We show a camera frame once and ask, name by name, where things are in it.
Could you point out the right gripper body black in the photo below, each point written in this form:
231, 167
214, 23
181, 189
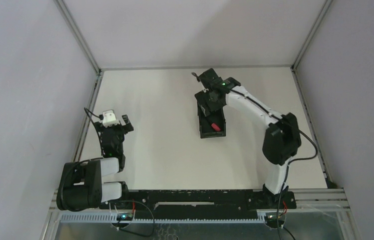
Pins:
204, 96

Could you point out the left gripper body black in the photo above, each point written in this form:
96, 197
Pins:
115, 128

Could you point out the black plastic bin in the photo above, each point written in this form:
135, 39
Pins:
205, 122

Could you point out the red handled screwdriver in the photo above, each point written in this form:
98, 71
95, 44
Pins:
215, 127

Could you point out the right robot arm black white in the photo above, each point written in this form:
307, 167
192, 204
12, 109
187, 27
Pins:
282, 136

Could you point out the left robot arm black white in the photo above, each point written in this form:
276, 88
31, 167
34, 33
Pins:
82, 186

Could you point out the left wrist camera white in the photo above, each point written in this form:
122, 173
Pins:
109, 118

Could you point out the left aluminium frame rail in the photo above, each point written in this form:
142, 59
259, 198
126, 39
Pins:
88, 143

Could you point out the aluminium frame rail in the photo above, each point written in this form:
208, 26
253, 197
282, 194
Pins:
88, 143
325, 169

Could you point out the left circuit board with wires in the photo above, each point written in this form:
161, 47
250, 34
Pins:
125, 217

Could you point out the circuit board with wires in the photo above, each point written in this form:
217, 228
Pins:
125, 217
277, 221

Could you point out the grey slotted cable duct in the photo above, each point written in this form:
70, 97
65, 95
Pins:
102, 217

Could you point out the right aluminium frame rail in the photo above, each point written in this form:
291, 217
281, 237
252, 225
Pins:
325, 169

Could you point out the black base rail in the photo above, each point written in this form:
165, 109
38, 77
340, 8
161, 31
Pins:
202, 204

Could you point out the right circuit board with wires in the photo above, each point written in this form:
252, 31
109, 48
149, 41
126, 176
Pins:
277, 221

